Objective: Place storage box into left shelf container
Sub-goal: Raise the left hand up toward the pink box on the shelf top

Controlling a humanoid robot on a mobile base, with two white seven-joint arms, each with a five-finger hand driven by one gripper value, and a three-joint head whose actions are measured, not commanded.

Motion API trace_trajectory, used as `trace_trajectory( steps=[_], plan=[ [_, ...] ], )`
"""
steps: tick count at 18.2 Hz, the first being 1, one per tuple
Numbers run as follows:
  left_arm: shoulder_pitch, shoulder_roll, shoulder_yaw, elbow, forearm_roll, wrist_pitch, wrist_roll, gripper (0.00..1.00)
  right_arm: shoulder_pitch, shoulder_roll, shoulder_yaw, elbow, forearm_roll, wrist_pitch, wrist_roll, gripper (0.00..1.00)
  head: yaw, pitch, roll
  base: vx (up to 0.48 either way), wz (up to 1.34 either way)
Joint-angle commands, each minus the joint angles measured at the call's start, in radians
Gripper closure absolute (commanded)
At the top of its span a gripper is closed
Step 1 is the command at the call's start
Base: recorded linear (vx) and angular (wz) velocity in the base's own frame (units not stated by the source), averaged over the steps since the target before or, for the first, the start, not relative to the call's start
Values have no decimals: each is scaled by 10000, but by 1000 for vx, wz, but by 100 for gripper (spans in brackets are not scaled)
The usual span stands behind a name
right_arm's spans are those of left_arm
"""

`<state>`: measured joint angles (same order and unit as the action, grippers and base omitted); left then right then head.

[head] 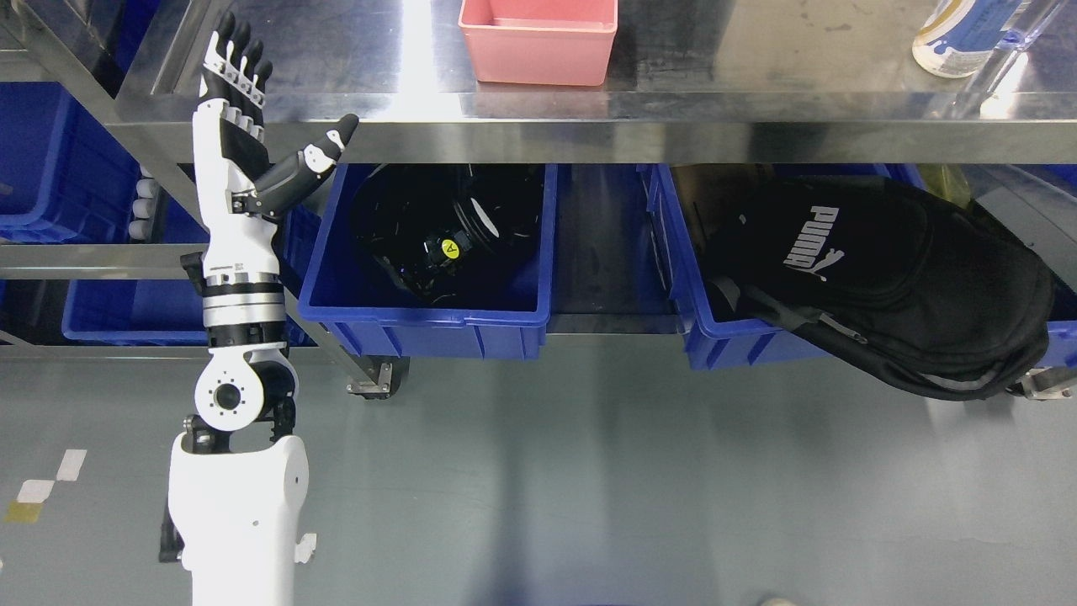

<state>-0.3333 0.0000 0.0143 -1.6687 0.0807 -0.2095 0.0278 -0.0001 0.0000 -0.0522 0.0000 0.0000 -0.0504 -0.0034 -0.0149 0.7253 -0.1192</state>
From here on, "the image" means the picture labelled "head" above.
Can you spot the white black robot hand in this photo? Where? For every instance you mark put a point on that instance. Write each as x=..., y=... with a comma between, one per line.
x=239, y=193

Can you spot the pink plastic storage box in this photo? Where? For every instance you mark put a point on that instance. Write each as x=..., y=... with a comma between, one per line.
x=559, y=43

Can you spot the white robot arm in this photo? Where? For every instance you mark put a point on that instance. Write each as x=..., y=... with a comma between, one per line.
x=238, y=474

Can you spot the blue bin upper far left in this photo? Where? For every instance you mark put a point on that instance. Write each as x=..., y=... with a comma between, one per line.
x=66, y=180

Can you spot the black helmet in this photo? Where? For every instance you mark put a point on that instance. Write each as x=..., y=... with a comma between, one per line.
x=441, y=232

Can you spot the blue bin lower far left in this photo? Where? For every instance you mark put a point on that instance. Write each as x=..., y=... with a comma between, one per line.
x=168, y=312

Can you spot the blue bin with helmet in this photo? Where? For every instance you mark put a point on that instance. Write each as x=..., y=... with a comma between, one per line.
x=345, y=293

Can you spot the stainless steel work table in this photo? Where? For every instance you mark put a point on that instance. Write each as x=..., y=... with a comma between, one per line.
x=689, y=81

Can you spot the blue bin with backpack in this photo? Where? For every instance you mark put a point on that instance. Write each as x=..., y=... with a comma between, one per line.
x=711, y=342

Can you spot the black Puma backpack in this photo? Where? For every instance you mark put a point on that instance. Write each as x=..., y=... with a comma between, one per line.
x=911, y=289

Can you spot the white blue bottle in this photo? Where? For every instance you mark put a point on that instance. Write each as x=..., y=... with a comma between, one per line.
x=961, y=36

